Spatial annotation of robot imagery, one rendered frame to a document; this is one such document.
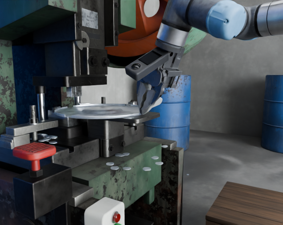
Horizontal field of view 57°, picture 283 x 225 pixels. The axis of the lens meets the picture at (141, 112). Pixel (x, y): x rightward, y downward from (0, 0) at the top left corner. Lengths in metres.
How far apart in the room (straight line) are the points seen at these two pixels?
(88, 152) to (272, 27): 0.56
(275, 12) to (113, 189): 0.58
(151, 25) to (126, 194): 0.70
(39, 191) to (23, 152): 0.08
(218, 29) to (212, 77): 3.51
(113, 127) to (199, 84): 3.42
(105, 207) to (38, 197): 0.14
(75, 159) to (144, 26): 0.67
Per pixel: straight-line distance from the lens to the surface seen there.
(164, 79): 0.69
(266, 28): 0.68
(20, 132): 0.77
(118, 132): 0.82
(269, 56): 3.96
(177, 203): 1.04
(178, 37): 0.66
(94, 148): 0.79
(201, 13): 0.61
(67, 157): 0.72
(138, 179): 0.86
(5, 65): 0.97
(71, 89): 0.88
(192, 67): 4.19
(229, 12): 0.58
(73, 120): 0.85
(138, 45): 1.14
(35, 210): 0.54
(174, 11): 0.66
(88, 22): 0.86
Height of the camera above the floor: 0.90
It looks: 9 degrees down
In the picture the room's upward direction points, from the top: straight up
